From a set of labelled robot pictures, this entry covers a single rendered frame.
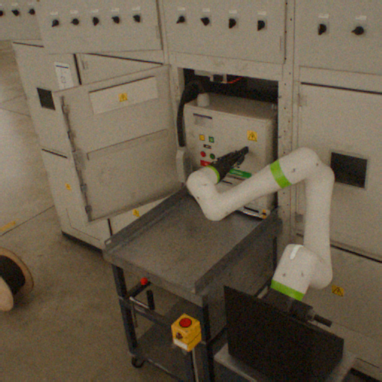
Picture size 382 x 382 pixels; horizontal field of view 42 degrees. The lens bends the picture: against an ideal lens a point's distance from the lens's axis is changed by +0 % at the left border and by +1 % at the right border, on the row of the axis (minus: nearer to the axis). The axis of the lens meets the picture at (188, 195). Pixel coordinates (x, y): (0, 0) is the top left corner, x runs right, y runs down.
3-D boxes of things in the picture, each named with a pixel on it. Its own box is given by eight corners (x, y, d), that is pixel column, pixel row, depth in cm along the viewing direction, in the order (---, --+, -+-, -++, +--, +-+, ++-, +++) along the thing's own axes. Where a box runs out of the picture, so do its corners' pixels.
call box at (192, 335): (189, 353, 189) (186, 333, 184) (173, 344, 194) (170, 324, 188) (201, 339, 194) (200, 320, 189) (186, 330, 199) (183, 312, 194)
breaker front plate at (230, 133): (265, 211, 249) (264, 122, 225) (189, 187, 277) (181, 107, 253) (266, 210, 250) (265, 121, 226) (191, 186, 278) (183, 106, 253)
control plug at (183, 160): (185, 183, 262) (181, 154, 253) (177, 180, 265) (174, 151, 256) (194, 177, 267) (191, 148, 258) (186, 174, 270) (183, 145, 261)
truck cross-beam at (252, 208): (269, 220, 250) (269, 210, 246) (186, 193, 280) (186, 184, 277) (274, 215, 253) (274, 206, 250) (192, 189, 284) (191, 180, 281)
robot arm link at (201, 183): (192, 174, 206) (177, 181, 215) (208, 199, 208) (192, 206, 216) (213, 160, 216) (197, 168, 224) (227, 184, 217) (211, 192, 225)
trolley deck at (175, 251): (203, 307, 211) (201, 297, 208) (104, 259, 246) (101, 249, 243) (282, 230, 254) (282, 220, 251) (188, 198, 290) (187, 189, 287)
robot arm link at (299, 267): (310, 305, 187) (330, 258, 188) (292, 298, 175) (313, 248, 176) (280, 292, 195) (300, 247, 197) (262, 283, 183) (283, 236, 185)
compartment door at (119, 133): (80, 221, 269) (49, 89, 232) (181, 185, 294) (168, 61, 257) (85, 227, 264) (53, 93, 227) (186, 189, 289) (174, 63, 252)
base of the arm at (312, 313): (330, 333, 181) (336, 317, 181) (323, 331, 168) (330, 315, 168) (265, 301, 193) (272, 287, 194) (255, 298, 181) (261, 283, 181)
